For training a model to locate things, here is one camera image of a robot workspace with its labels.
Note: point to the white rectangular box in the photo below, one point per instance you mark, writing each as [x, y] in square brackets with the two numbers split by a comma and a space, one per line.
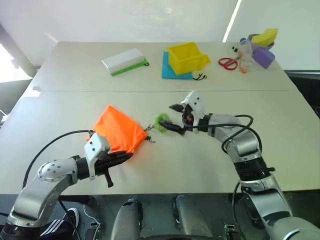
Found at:
[123, 58]

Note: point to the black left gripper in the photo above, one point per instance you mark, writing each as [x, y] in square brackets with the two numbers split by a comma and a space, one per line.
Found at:
[106, 162]

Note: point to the small orange object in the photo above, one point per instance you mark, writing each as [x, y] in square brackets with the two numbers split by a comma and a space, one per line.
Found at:
[243, 69]

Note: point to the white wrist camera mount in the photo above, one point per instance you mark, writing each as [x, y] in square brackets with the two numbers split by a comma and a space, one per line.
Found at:
[196, 103]
[96, 147]

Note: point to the dark side table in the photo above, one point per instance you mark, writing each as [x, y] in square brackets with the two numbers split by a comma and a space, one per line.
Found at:
[305, 112]

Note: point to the clear bottle with blue cap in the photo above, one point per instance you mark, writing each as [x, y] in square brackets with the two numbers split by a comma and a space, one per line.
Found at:
[246, 50]

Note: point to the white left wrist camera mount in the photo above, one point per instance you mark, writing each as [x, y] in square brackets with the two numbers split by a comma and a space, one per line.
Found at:
[96, 147]

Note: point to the blue cloth pad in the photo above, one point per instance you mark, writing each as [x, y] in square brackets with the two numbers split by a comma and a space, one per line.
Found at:
[172, 73]

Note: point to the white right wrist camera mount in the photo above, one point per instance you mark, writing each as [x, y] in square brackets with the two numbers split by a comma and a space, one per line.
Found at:
[196, 103]

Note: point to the yellow plastic bin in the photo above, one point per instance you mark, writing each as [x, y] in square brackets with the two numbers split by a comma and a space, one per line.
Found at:
[187, 63]

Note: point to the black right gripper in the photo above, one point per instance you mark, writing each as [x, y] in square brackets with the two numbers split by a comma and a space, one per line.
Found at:
[188, 117]

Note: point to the green flat pouch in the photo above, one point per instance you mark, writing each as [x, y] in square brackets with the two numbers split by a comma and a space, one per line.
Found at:
[131, 67]

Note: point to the purple plastic box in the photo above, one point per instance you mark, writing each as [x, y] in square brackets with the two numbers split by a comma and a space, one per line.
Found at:
[263, 57]

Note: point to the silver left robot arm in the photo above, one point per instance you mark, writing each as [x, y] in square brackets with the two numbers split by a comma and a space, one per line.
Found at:
[50, 172]

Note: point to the purple bowl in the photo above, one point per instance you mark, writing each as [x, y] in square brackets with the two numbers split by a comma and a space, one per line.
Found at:
[270, 45]

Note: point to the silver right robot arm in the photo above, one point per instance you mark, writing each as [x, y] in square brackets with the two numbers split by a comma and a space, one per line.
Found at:
[250, 147]

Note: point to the dark rounded robot leg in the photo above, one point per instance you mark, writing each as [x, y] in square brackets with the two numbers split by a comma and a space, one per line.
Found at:
[126, 220]
[192, 217]

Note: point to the black shoe with white stripes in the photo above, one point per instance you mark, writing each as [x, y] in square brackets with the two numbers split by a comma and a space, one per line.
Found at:
[67, 220]

